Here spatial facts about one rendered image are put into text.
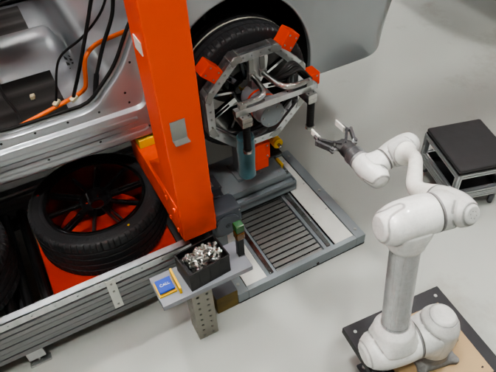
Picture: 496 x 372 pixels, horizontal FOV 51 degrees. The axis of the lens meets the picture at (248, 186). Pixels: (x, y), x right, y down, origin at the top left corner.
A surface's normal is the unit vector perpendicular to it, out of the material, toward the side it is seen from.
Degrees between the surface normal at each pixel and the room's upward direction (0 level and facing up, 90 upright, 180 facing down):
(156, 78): 90
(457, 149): 0
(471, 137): 0
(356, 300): 0
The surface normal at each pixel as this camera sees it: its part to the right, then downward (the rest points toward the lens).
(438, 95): -0.04, -0.71
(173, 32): 0.47, 0.61
